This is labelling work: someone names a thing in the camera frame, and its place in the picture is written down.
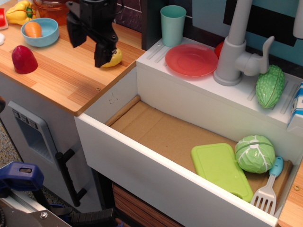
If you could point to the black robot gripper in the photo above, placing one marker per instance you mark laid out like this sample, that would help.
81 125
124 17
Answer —
93 18

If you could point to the yellow toy potato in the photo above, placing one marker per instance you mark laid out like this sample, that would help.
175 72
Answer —
115 60

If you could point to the pink plastic plate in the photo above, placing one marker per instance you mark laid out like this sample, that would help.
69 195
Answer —
192 60

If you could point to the orange transparent pot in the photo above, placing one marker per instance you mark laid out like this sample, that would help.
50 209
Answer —
54 9

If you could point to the blue plastic bowl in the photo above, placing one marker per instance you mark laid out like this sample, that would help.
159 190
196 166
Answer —
50 33

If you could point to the orange toy carrot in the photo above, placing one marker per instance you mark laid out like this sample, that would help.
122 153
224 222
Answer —
33 29

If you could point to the dark red toy vegetable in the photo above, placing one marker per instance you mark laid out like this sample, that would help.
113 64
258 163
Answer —
23 60

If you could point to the yellow toy bell pepper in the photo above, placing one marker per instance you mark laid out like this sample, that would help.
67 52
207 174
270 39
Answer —
21 13

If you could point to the teal plastic cup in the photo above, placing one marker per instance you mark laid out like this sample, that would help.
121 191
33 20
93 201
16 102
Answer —
172 24

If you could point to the red white toy item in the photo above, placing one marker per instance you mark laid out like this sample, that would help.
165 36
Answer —
3 20

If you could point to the white toy sink basin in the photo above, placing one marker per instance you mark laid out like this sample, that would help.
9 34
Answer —
231 112

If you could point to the grey toy oven door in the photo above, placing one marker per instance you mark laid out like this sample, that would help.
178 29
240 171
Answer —
36 133

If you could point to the brown cardboard sheet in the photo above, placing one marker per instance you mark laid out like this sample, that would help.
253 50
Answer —
169 136

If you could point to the red toy tomato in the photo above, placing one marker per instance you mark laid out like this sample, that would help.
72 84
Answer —
218 49

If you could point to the grey toy faucet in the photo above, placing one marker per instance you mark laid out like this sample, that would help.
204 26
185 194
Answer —
234 59

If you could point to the blue clamp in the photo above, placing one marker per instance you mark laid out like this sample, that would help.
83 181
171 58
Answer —
21 176

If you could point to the lime green cutting board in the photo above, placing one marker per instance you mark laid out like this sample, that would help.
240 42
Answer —
217 163

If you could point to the green toy bitter gourd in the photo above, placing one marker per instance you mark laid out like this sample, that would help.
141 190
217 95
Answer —
270 86

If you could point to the green toy cabbage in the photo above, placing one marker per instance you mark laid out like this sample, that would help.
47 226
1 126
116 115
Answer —
255 154

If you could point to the blue white milk carton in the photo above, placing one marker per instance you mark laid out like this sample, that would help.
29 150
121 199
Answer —
295 125

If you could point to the black cabinet door handle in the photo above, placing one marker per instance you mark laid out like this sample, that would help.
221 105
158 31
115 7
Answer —
62 159

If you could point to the grey spatula blue handle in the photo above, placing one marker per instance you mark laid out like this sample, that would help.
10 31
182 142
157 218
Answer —
265 197

